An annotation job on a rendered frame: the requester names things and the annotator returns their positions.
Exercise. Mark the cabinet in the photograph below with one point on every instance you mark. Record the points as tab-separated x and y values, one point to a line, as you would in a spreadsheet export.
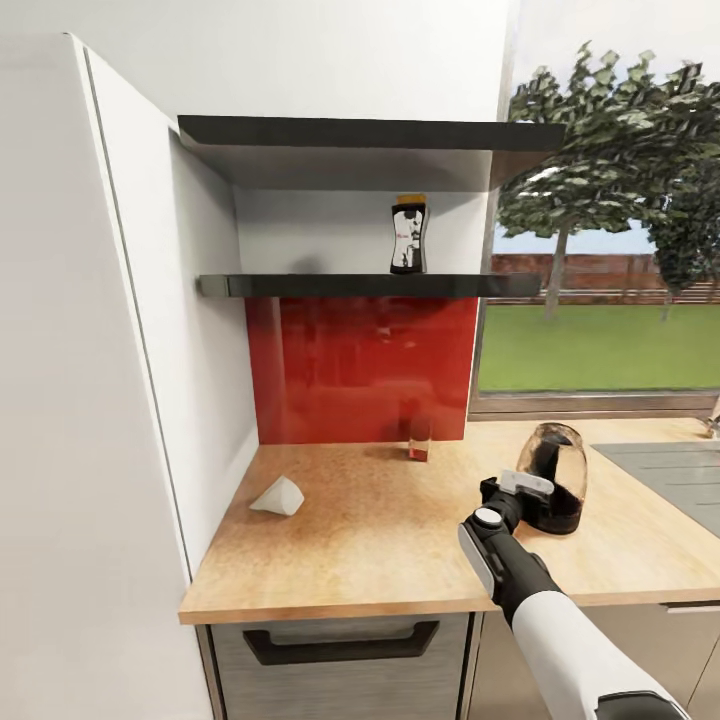
676	643

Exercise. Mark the bottle of coffee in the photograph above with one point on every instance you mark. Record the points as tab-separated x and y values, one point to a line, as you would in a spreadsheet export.
410	219

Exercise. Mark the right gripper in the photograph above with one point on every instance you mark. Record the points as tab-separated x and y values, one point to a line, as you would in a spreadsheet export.
529	506

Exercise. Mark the drop in sink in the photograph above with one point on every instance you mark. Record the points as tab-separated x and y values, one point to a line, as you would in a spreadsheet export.
686	474

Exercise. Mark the paper coffee filter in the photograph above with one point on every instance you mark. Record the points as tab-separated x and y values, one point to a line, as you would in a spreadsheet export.
283	497

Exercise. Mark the electric kettle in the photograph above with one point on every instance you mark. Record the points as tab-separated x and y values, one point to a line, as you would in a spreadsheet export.
555	452

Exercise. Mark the dishwasher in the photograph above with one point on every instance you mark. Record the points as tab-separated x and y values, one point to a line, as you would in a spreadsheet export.
397	667

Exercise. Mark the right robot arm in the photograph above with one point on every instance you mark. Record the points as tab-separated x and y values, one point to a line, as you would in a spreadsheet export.
581	673

